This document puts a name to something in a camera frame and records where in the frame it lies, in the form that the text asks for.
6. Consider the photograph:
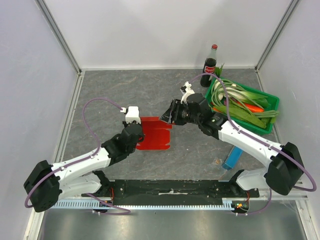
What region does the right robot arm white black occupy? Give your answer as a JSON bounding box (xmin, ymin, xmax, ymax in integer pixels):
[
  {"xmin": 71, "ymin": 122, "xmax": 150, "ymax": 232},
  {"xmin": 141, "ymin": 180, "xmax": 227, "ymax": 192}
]
[{"xmin": 160, "ymin": 93, "xmax": 303, "ymax": 197}]

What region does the leek with green leaves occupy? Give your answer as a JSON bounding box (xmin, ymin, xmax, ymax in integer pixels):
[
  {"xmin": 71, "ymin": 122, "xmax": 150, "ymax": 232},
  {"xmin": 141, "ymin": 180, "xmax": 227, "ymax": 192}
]
[{"xmin": 210, "ymin": 79, "xmax": 269, "ymax": 108}]

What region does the orange carrot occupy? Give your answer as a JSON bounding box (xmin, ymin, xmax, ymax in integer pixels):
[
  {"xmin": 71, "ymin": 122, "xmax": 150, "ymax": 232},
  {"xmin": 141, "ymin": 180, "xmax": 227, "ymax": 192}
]
[{"xmin": 236, "ymin": 101, "xmax": 265, "ymax": 113}]

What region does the light blue slotted cable duct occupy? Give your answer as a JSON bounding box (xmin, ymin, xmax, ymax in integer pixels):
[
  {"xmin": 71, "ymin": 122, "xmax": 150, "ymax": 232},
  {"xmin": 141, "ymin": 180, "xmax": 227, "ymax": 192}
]
[{"xmin": 51, "ymin": 199, "xmax": 234, "ymax": 211}]

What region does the green plastic crate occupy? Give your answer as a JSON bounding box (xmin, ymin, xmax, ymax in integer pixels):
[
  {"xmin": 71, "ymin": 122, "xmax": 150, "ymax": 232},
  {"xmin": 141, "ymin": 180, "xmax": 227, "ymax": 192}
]
[{"xmin": 205, "ymin": 76, "xmax": 280, "ymax": 135}]

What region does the red paper box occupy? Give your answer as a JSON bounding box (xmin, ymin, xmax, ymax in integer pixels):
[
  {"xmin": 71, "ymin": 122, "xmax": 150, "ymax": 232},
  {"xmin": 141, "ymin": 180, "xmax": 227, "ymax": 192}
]
[{"xmin": 136, "ymin": 116, "xmax": 173, "ymax": 151}]

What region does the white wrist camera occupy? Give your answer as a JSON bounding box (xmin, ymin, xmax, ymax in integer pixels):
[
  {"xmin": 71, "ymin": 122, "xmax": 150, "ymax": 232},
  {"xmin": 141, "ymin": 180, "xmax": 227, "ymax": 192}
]
[
  {"xmin": 120, "ymin": 106, "xmax": 141, "ymax": 124},
  {"xmin": 180, "ymin": 81, "xmax": 195, "ymax": 104}
]

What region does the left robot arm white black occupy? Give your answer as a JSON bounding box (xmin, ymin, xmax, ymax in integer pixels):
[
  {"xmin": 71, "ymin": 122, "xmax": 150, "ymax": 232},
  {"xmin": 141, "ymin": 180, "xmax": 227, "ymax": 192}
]
[{"xmin": 23, "ymin": 121, "xmax": 145, "ymax": 213}]

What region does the cola glass bottle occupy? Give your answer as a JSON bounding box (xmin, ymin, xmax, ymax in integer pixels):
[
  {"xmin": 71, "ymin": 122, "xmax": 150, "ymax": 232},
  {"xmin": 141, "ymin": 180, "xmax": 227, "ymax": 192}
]
[{"xmin": 200, "ymin": 44, "xmax": 218, "ymax": 88}]

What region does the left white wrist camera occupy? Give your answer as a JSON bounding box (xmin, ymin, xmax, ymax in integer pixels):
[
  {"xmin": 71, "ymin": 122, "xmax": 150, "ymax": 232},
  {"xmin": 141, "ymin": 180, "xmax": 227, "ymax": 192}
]
[{"xmin": 120, "ymin": 106, "xmax": 141, "ymax": 124}]

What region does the purple cable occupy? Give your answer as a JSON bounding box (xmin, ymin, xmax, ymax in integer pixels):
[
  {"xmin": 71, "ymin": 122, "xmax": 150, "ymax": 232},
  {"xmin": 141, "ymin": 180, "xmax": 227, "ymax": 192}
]
[
  {"xmin": 23, "ymin": 97, "xmax": 132, "ymax": 216},
  {"xmin": 187, "ymin": 73, "xmax": 317, "ymax": 217}
]

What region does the blue rectangular box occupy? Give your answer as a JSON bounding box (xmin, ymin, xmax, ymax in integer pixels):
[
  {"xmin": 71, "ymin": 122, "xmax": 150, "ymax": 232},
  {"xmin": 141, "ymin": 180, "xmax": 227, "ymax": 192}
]
[{"xmin": 222, "ymin": 146, "xmax": 243, "ymax": 171}]

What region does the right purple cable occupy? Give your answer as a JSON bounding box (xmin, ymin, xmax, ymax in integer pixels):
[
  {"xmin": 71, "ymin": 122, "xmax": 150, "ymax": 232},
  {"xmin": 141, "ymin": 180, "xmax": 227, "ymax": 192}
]
[{"xmin": 187, "ymin": 73, "xmax": 317, "ymax": 217}]

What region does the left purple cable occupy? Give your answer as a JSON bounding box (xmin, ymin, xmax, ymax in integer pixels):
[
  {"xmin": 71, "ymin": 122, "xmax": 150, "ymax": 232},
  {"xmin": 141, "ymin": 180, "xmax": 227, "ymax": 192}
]
[{"xmin": 23, "ymin": 97, "xmax": 132, "ymax": 216}]

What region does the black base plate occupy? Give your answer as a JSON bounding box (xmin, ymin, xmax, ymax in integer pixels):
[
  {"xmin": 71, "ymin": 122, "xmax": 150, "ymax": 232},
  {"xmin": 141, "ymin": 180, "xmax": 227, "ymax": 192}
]
[{"xmin": 93, "ymin": 179, "xmax": 260, "ymax": 207}]

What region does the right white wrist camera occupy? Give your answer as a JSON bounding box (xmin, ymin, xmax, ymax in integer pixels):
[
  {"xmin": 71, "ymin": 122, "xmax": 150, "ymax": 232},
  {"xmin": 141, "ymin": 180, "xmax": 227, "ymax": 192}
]
[{"xmin": 180, "ymin": 81, "xmax": 195, "ymax": 104}]

